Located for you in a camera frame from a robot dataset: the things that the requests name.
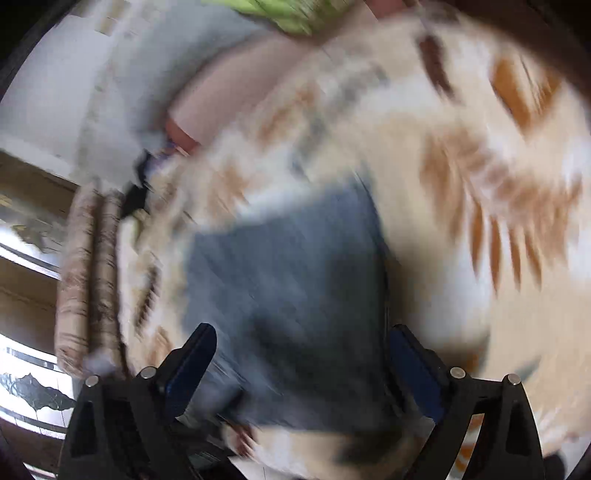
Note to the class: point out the green patterned quilt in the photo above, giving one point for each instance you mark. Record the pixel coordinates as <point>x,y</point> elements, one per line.
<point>286,14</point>

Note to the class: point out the pink bed sheet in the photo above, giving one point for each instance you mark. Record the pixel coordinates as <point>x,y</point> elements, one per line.
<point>221,92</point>

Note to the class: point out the striped beige bolster cushion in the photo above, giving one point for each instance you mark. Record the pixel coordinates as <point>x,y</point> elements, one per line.
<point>78,277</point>
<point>111,277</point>

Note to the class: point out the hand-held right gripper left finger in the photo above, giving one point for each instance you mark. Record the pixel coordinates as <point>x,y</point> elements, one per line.
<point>184,374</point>

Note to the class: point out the grey-blue denim pants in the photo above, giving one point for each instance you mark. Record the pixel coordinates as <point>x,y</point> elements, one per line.
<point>286,286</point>

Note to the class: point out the cream leaf-print blanket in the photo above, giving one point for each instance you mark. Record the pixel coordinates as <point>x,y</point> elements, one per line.
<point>508,300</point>

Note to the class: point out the black cloth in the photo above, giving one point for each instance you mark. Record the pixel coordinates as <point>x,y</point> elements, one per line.
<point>142,184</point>

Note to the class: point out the grey quilted bedspread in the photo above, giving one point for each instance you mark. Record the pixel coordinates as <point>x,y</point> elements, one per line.
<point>152,92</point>

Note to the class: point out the person's left hand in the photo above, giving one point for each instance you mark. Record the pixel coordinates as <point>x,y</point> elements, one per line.
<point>242,441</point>

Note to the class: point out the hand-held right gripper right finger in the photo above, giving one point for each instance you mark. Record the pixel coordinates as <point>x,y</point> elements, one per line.
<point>411,364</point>

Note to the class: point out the wooden cabinet with glass panels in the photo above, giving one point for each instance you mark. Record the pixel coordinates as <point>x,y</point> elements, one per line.
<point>23,286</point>

